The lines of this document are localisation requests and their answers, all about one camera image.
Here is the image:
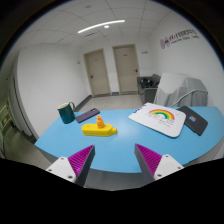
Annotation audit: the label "wide beige door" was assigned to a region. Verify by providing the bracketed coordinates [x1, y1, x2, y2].
[112, 44, 140, 94]

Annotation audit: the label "narrow beige door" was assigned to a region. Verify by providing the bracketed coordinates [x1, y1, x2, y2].
[83, 48, 111, 98]

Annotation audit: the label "long curved ceiling light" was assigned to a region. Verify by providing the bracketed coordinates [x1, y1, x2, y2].
[77, 19, 126, 35]

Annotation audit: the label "yellow power strip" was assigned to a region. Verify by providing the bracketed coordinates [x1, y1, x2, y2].
[81, 123, 118, 138]

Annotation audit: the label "purple smartphone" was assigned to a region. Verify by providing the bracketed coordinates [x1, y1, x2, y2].
[75, 107, 101, 124]

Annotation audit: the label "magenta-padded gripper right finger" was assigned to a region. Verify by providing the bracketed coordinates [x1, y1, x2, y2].
[134, 143, 185, 185]

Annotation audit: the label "orange charger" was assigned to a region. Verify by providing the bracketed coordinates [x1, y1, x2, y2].
[96, 115, 106, 130]

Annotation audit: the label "wall sign lettering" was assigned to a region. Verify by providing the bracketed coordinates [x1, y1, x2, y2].
[159, 29, 201, 50]

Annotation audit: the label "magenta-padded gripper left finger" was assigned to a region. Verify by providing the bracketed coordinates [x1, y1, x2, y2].
[45, 144, 96, 187]

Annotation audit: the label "white rainbow-print mouse pad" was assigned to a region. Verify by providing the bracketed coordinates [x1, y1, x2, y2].
[128, 102, 187, 139]

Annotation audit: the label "dark green mug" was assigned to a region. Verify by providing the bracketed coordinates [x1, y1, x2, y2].
[56, 101, 77, 125]

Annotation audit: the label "dark grey sofa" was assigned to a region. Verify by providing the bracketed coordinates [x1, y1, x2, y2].
[136, 73, 162, 104]

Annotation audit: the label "grey cloth-covered furniture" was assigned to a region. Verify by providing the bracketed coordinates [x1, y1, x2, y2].
[153, 72, 209, 108]

